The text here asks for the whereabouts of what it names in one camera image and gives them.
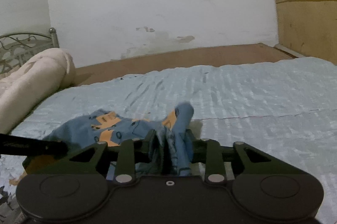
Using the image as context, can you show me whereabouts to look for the brown wooden bed frame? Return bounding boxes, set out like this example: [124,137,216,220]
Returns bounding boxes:
[71,43,295,87]

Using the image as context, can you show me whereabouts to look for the light blue bedsheet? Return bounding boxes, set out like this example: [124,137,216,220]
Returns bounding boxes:
[12,57,336,223]

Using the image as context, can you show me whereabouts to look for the grey metal headboard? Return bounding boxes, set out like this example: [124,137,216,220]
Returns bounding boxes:
[1,27,59,74]

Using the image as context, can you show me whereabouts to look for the yellowish wooden wardrobe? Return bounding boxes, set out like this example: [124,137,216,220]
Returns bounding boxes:
[263,0,337,66]

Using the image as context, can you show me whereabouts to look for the cream rolled quilt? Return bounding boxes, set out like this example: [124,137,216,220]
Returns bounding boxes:
[1,48,75,134]

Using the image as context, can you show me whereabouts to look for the blue pants with orange trucks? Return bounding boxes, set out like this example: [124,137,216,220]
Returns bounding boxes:
[44,102,194,177]

